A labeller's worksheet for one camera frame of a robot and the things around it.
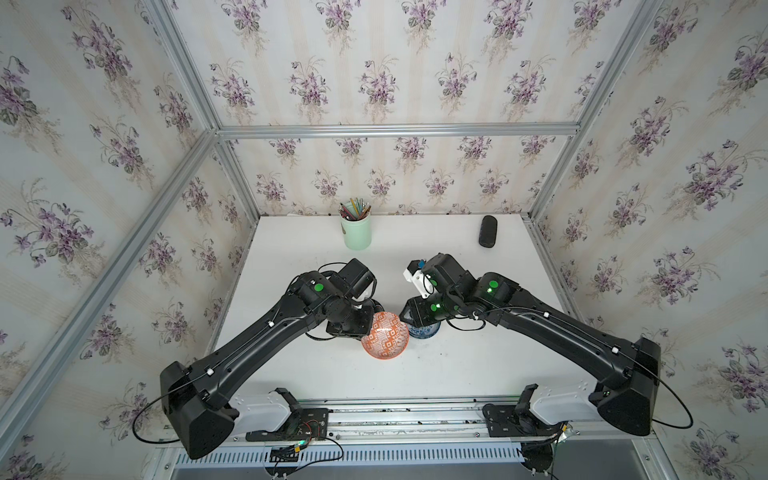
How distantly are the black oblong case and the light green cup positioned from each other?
0.44 metres

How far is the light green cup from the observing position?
1.02 meters

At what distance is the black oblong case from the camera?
113cm
